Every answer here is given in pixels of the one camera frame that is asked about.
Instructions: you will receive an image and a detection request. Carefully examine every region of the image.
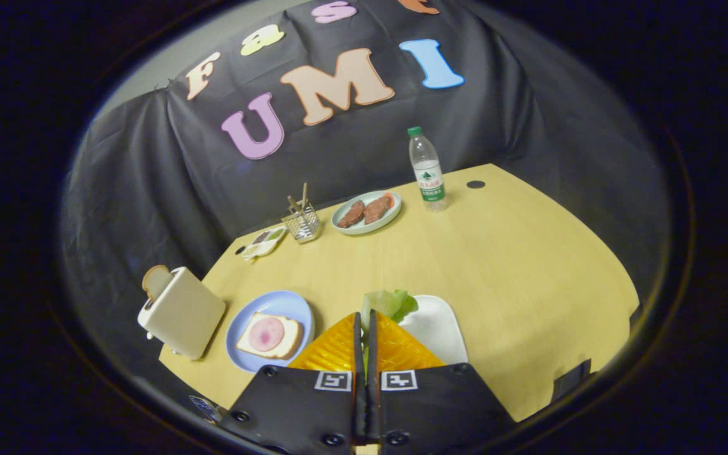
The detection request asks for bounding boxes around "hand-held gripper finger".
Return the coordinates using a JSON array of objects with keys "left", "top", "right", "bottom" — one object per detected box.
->
[
  {"left": 222, "top": 312, "right": 365, "bottom": 455},
  {"left": 364, "top": 310, "right": 516, "bottom": 455}
]

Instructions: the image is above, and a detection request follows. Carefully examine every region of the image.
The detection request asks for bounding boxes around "green lettuce leaf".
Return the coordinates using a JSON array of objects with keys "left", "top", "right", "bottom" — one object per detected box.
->
[{"left": 361, "top": 289, "right": 419, "bottom": 329}]

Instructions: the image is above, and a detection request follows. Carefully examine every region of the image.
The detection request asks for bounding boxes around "brown crust bread slice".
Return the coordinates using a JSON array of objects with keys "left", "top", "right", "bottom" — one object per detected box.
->
[{"left": 142, "top": 265, "right": 174, "bottom": 301}]

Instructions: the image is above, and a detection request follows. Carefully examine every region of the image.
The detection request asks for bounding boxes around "white square plate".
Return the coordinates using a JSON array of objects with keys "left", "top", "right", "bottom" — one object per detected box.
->
[{"left": 396, "top": 294, "right": 469, "bottom": 365}]

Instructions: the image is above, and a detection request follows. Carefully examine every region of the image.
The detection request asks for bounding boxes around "white bread slice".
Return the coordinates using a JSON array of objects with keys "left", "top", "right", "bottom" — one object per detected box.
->
[{"left": 236, "top": 312, "right": 305, "bottom": 360}]

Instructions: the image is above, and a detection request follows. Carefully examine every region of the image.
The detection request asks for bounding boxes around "pink ham slice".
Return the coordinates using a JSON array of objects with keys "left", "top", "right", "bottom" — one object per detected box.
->
[{"left": 249, "top": 317, "right": 285, "bottom": 353}]

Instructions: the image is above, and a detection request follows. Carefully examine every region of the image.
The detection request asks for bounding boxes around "blue round plate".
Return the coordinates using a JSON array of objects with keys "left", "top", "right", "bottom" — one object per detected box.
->
[{"left": 226, "top": 290, "right": 315, "bottom": 373}]

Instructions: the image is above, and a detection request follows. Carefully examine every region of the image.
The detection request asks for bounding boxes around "pale green round plate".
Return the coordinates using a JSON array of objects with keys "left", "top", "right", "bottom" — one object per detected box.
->
[{"left": 331, "top": 190, "right": 403, "bottom": 236}]

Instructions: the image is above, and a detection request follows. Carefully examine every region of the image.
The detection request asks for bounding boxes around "brown meat piece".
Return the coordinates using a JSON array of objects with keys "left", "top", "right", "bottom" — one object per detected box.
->
[
  {"left": 363, "top": 194, "right": 394, "bottom": 226},
  {"left": 337, "top": 200, "right": 365, "bottom": 229}
]

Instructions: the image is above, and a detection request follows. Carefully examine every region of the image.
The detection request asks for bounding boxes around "white divided condiment dish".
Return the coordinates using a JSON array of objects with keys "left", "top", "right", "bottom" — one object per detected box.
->
[{"left": 241, "top": 226, "right": 288, "bottom": 261}]

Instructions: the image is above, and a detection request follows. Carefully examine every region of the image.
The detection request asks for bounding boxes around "dark device with blue light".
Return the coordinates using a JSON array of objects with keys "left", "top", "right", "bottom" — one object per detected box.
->
[{"left": 188, "top": 395, "right": 224, "bottom": 424}]

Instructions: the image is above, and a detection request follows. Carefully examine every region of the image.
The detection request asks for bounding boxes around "cream white toaster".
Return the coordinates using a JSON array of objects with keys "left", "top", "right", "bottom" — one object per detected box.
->
[{"left": 137, "top": 267, "right": 227, "bottom": 361}]

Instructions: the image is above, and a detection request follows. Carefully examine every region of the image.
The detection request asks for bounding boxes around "clear water bottle green cap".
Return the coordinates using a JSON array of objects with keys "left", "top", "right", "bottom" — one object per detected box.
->
[{"left": 408, "top": 126, "right": 448, "bottom": 212}]

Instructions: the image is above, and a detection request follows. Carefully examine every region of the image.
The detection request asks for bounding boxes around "black table clamp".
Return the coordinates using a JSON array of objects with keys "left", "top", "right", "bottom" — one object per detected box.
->
[{"left": 550, "top": 359, "right": 592, "bottom": 402}]

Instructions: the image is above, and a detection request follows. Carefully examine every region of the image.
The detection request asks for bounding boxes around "black backdrop cloth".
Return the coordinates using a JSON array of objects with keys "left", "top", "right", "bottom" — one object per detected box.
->
[{"left": 61, "top": 0, "right": 671, "bottom": 380}]

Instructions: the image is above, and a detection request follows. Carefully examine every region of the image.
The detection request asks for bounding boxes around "wire mesh utensil holder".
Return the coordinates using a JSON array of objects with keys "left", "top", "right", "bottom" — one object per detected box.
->
[{"left": 281, "top": 202, "right": 322, "bottom": 244}]

